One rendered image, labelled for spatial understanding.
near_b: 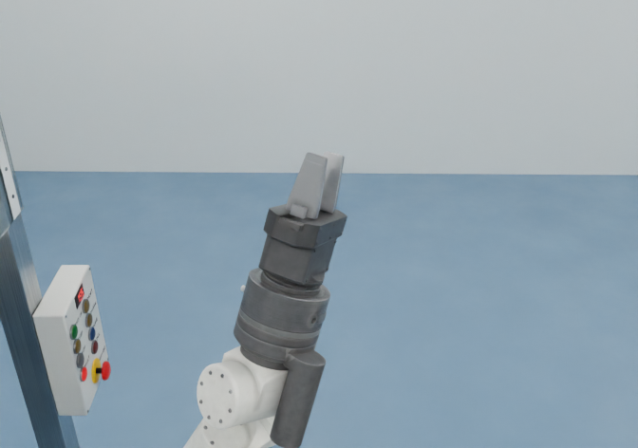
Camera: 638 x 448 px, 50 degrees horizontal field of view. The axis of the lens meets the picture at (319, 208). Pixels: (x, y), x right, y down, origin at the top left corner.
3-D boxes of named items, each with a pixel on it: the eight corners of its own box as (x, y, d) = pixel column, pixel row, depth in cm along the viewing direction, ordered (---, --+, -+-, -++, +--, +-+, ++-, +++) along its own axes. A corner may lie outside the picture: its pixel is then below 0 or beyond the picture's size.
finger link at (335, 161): (319, 149, 70) (304, 205, 72) (347, 158, 70) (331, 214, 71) (325, 149, 72) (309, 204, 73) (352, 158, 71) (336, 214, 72)
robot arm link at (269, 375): (283, 298, 77) (257, 386, 80) (209, 304, 69) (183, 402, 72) (355, 343, 70) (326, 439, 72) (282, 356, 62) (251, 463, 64)
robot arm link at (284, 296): (367, 219, 74) (338, 320, 76) (289, 192, 76) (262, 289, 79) (331, 234, 62) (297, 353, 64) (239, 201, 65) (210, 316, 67)
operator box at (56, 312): (109, 359, 154) (90, 264, 141) (87, 416, 139) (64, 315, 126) (82, 359, 154) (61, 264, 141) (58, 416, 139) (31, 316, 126)
